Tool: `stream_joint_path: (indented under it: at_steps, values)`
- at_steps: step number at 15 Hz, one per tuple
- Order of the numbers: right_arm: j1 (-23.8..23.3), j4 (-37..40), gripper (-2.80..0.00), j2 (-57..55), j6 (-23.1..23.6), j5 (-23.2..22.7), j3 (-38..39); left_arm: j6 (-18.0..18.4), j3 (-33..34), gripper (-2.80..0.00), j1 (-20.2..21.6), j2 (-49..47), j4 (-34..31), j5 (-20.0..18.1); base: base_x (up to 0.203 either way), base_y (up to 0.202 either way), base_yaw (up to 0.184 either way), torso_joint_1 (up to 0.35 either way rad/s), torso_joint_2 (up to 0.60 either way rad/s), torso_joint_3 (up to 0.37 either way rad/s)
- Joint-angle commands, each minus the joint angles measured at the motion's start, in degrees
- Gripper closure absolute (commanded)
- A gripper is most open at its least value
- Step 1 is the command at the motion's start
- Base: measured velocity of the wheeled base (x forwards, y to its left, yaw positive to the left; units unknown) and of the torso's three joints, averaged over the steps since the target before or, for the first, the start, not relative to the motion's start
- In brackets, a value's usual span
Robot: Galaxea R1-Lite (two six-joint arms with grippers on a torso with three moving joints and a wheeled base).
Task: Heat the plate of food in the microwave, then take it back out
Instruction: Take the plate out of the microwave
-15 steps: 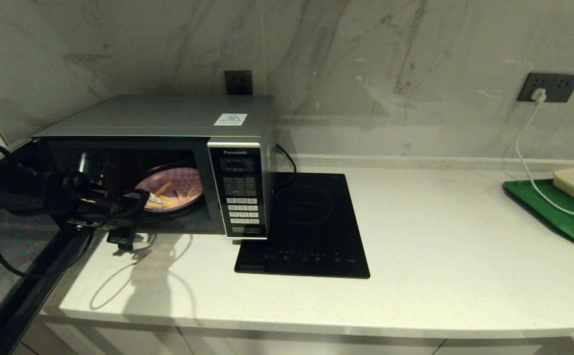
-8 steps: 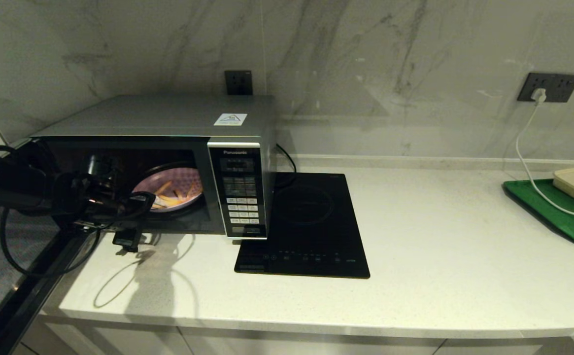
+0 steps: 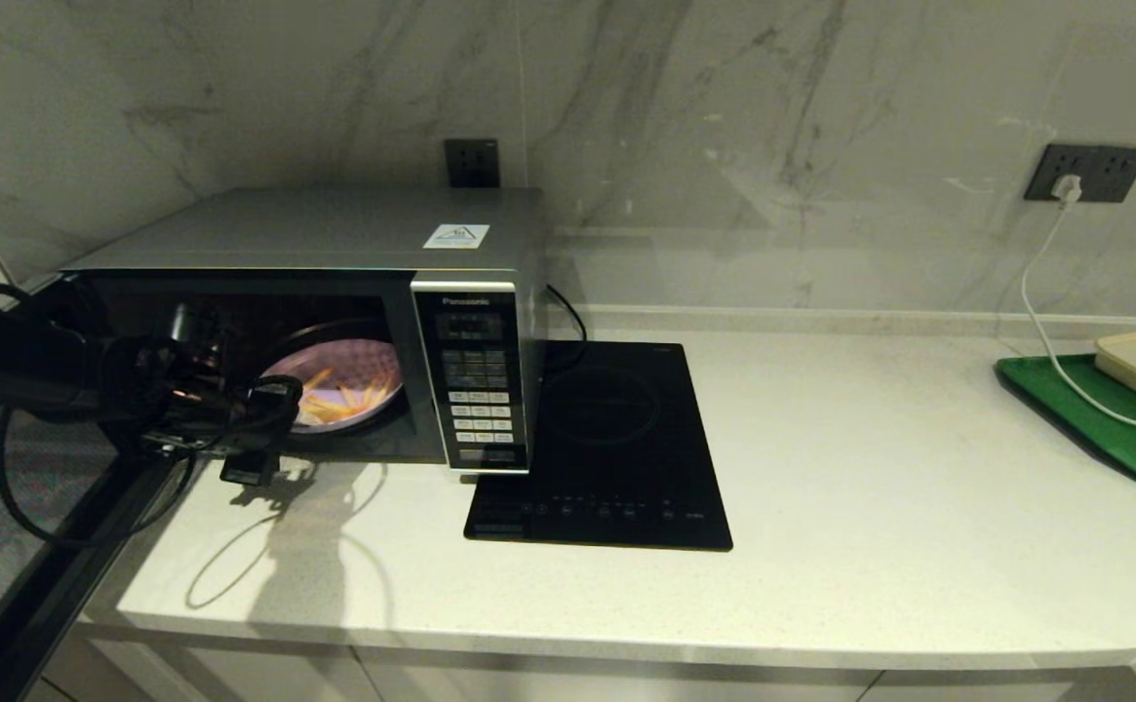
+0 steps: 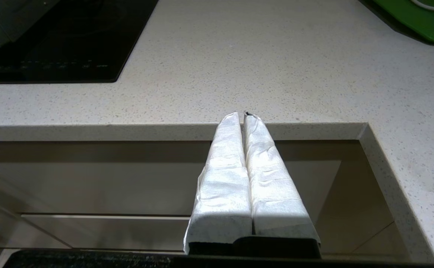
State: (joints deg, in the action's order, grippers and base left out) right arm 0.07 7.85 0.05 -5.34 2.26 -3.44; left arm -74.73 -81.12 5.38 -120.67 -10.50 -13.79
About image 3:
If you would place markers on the green plastic tray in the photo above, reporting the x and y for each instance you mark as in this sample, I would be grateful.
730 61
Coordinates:
1133 453

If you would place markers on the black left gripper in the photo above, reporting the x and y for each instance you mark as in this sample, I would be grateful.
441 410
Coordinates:
236 429

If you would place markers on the white warning sticker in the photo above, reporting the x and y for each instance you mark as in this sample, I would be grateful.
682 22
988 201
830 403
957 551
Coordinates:
456 236

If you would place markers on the lilac round plate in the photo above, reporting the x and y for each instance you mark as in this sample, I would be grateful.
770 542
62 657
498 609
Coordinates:
363 356

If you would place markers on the white power plug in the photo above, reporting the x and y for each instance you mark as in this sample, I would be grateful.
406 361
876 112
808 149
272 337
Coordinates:
1066 188

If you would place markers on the black induction cooktop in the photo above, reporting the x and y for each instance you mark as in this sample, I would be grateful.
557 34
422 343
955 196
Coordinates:
626 409

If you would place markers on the silver Panasonic microwave oven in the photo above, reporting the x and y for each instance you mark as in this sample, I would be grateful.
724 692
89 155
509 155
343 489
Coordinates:
314 229

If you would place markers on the dark wide wall outlet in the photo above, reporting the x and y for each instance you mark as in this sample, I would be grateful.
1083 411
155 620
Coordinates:
1109 173

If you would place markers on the dark single wall outlet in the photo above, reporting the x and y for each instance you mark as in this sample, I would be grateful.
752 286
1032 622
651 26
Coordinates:
472 163

